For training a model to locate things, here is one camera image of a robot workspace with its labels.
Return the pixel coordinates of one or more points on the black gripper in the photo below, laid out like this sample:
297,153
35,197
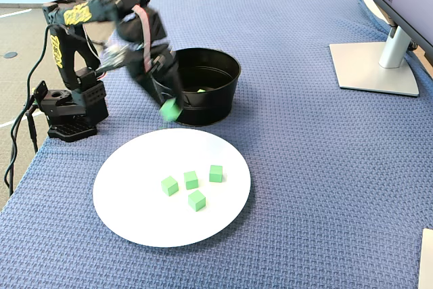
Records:
166,65

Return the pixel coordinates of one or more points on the white round plate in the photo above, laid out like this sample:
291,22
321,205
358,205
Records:
203,228

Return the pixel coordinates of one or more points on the black metal bucket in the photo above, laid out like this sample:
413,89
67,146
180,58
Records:
209,113

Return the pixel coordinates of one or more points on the blue woven table cloth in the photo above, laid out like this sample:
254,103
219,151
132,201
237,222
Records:
304,133

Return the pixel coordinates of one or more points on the monitor with silver stand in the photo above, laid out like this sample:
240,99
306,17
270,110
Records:
372,72

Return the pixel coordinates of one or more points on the white flat object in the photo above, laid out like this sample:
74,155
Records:
427,262

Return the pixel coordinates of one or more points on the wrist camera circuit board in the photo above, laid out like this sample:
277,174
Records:
113,55

